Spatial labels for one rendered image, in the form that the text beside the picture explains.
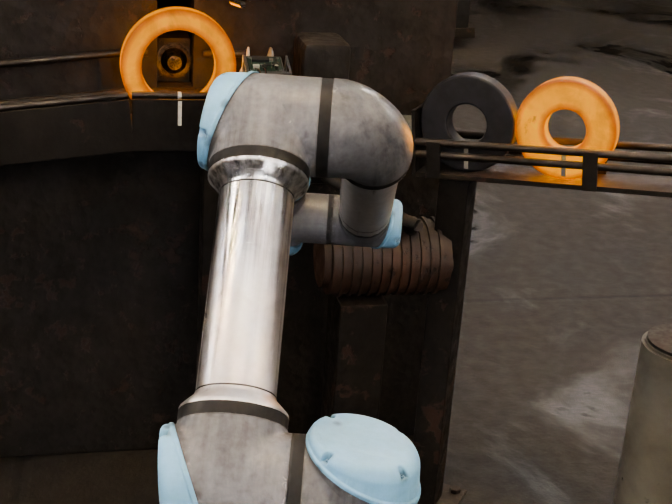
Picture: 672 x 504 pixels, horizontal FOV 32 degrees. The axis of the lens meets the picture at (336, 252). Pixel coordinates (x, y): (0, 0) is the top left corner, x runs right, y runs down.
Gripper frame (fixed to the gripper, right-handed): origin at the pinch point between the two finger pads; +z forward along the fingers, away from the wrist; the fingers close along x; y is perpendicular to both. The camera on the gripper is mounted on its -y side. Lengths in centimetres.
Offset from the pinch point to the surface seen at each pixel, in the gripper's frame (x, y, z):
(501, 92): -35.0, 8.0, -20.0
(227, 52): 4.9, 3.4, -1.7
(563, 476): -60, -68, -35
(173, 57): 12.8, -2.1, 5.7
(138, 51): 19.0, 3.5, -1.9
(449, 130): -28.9, -0.5, -17.8
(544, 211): -111, -112, 103
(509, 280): -81, -96, 53
